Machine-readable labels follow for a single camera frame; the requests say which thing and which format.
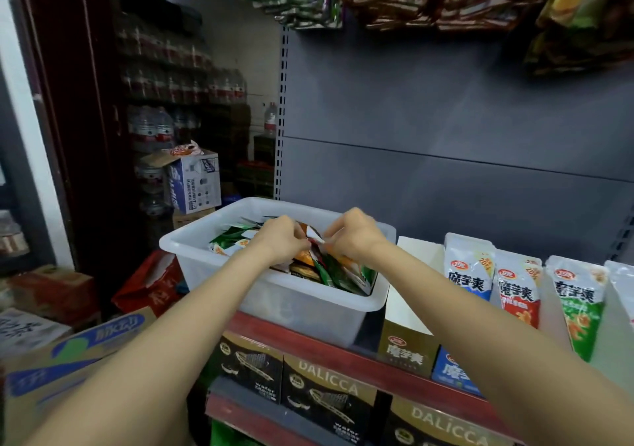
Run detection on person's right hand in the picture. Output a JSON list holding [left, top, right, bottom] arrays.
[[322, 207, 396, 266]]

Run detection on person's left hand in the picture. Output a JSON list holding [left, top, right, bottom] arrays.
[[248, 215, 310, 266]]

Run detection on pile of snack packets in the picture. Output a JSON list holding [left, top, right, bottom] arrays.
[[208, 217, 380, 296]]

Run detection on white plastic bin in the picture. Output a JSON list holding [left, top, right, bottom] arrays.
[[159, 197, 398, 348]]

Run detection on blue snack packets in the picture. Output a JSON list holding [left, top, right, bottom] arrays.
[[444, 233, 497, 303]]

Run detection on gold display box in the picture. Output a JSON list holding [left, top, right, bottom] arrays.
[[377, 237, 447, 377]]

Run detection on blue display box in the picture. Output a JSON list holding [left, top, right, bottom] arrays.
[[432, 346, 485, 397]]

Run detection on red snack packets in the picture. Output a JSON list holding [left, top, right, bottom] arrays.
[[492, 249, 544, 328]]

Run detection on green snack packet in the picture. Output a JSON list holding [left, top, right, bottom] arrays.
[[545, 255, 608, 363]]

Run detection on orange snack packets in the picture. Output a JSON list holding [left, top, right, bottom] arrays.
[[604, 260, 634, 333]]

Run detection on green display box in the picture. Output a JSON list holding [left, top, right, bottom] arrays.
[[538, 267, 634, 394]]

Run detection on person's right forearm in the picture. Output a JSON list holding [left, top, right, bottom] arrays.
[[371, 242, 634, 446]]

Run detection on person's left forearm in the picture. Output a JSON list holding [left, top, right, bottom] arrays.
[[24, 247, 279, 446]]

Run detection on plain brown cardboard carton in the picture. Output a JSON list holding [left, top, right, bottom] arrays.
[[173, 207, 217, 229]]

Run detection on white blue carton box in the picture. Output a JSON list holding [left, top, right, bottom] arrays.
[[139, 141, 222, 216]]

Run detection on green snack bag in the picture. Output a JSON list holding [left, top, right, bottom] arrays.
[[210, 419, 259, 446]]

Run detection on blue print cardboard carton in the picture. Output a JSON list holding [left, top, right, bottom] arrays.
[[0, 307, 158, 446]]

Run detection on red plastic bag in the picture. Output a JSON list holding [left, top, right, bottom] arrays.
[[111, 250, 186, 316]]

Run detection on dark rack of bottled water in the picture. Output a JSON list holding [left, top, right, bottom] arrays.
[[109, 0, 283, 214]]

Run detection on red carton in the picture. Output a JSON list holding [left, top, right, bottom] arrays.
[[8, 265, 100, 328]]

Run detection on dark brown door frame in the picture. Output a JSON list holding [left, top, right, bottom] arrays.
[[10, 0, 125, 293]]

